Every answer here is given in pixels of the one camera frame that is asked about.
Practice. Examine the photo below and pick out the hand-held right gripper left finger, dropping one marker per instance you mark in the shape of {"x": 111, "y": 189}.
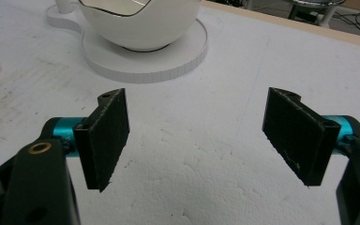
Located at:
{"x": 101, "y": 140}

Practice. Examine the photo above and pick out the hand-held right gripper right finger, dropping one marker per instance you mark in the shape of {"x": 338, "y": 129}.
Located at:
{"x": 300, "y": 137}

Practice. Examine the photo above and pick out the metal stand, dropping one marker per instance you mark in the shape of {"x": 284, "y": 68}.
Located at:
{"x": 317, "y": 9}

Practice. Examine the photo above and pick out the white foam mat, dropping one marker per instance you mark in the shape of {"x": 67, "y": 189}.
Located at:
{"x": 200, "y": 125}

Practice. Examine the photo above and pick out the white round bowl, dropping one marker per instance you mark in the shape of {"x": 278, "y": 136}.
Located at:
{"x": 139, "y": 23}

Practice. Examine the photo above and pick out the white stand base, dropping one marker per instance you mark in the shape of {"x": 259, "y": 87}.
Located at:
{"x": 143, "y": 61}

